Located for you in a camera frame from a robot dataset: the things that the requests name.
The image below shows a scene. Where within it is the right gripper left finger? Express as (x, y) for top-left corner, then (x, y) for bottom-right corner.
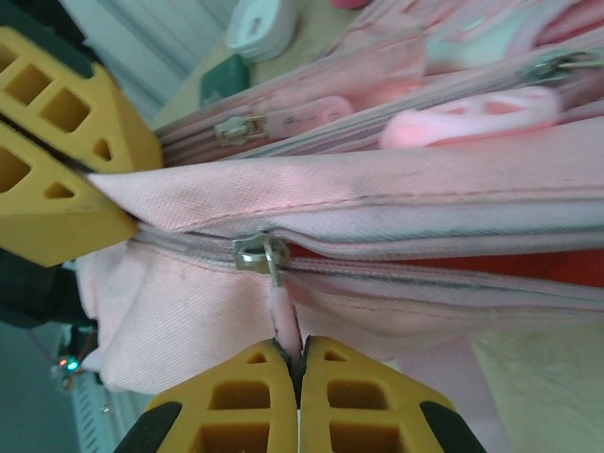
(112, 337), (301, 453)

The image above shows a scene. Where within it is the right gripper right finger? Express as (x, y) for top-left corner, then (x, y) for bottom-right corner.
(296, 334), (487, 453)

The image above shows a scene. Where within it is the small white plastic box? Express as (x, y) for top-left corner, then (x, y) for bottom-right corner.
(225, 0), (298, 62)

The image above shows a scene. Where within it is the green circuit board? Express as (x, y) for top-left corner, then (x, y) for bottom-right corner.
(198, 54), (250, 108)

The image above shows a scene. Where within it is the pink student backpack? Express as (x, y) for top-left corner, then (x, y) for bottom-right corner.
(77, 0), (604, 453)

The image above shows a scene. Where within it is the slotted grey cable tray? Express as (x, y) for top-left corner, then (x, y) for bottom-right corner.
(73, 377), (143, 453)

